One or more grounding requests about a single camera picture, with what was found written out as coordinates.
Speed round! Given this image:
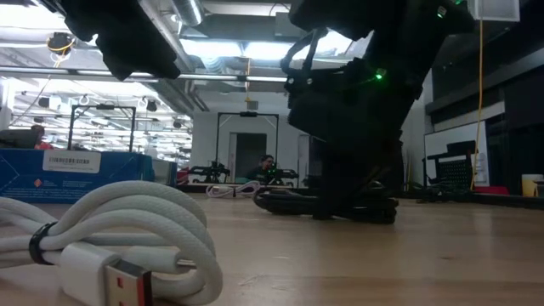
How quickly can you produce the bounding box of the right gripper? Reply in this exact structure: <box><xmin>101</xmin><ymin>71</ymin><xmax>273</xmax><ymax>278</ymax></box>
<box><xmin>283</xmin><ymin>54</ymin><xmax>422</xmax><ymax>224</ymax></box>

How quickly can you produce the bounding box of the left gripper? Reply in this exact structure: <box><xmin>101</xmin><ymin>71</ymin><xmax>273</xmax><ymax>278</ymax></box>
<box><xmin>95</xmin><ymin>20</ymin><xmax>182</xmax><ymax>82</ymax></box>

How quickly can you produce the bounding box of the black USB cable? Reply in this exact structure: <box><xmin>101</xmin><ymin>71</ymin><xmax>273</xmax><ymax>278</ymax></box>
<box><xmin>253</xmin><ymin>188</ymin><xmax>400</xmax><ymax>225</ymax></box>

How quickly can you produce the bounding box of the white USB cable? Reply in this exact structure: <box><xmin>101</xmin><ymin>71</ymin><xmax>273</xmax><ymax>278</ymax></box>
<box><xmin>206</xmin><ymin>180</ymin><xmax>261</xmax><ymax>199</ymax></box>
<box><xmin>0</xmin><ymin>179</ymin><xmax>224</xmax><ymax>306</ymax></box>

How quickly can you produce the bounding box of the round black ceiling fixture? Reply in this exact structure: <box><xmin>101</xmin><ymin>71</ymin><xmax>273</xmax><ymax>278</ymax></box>
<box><xmin>46</xmin><ymin>31</ymin><xmax>77</xmax><ymax>56</ymax></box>

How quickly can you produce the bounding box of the grey ceiling pipe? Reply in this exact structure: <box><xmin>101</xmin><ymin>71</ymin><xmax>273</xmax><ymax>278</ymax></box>
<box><xmin>0</xmin><ymin>65</ymin><xmax>290</xmax><ymax>84</ymax></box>

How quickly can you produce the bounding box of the person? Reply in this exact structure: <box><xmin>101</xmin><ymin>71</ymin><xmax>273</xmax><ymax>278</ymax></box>
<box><xmin>31</xmin><ymin>124</ymin><xmax>54</xmax><ymax>150</ymax></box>
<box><xmin>246</xmin><ymin>155</ymin><xmax>277</xmax><ymax>184</ymax></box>

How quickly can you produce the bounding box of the black perforated cart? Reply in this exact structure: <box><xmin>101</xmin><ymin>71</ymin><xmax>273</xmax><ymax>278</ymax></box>
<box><xmin>422</xmin><ymin>139</ymin><xmax>478</xmax><ymax>193</ymax></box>

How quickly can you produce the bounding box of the whiteboard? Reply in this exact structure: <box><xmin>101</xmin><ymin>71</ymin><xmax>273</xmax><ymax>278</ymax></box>
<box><xmin>423</xmin><ymin>121</ymin><xmax>490</xmax><ymax>188</ymax></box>

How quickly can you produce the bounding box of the hanging outlet box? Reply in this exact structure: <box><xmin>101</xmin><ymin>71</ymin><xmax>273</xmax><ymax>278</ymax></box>
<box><xmin>244</xmin><ymin>57</ymin><xmax>259</xmax><ymax>111</ymax></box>

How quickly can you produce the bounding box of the red object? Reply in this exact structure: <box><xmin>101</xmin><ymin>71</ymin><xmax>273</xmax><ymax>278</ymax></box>
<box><xmin>473</xmin><ymin>185</ymin><xmax>510</xmax><ymax>196</ymax></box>

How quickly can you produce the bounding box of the blue game controller box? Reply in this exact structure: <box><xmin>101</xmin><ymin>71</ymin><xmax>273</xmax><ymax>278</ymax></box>
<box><xmin>0</xmin><ymin>148</ymin><xmax>156</xmax><ymax>204</ymax></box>

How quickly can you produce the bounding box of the yellow cup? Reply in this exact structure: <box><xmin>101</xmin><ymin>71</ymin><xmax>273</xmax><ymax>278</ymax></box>
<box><xmin>521</xmin><ymin>173</ymin><xmax>544</xmax><ymax>198</ymax></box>

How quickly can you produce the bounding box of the white ceiling box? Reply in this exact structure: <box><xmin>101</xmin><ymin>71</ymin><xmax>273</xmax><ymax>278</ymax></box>
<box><xmin>467</xmin><ymin>0</ymin><xmax>520</xmax><ymax>22</ymax></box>

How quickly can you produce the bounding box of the black gantry frame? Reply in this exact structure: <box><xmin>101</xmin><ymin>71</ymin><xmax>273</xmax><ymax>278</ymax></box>
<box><xmin>67</xmin><ymin>104</ymin><xmax>137</xmax><ymax>153</ymax></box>
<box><xmin>215</xmin><ymin>111</ymin><xmax>281</xmax><ymax>165</ymax></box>

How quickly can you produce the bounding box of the silver ventilation duct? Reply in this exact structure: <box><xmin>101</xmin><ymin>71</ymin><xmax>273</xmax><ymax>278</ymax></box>
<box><xmin>172</xmin><ymin>0</ymin><xmax>205</xmax><ymax>26</ymax></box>

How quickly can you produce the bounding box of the black aluminium table frame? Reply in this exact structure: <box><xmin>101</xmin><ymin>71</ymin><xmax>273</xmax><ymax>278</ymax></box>
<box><xmin>399</xmin><ymin>190</ymin><xmax>544</xmax><ymax>210</ymax></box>

